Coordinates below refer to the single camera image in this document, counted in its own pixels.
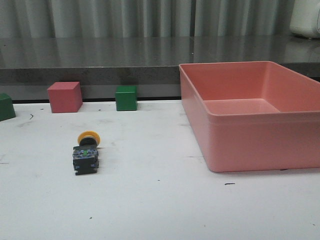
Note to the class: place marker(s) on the yellow push button switch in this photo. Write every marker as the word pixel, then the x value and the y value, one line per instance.
pixel 85 156

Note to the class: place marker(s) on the green cube block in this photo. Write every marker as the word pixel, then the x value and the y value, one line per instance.
pixel 7 110
pixel 126 98

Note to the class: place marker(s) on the pink plastic bin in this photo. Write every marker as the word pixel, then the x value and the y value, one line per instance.
pixel 253 115

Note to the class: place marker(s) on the pink cube block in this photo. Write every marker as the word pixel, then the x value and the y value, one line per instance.
pixel 65 97

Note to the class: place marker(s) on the grey stone counter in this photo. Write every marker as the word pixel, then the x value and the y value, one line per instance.
pixel 29 66

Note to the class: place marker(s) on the green cube block at left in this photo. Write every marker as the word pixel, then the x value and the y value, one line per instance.
pixel 7 110

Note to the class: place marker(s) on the grey curtain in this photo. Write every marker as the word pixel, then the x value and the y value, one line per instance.
pixel 143 18

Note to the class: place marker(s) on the white appliance in background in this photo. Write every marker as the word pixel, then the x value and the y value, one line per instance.
pixel 305 19

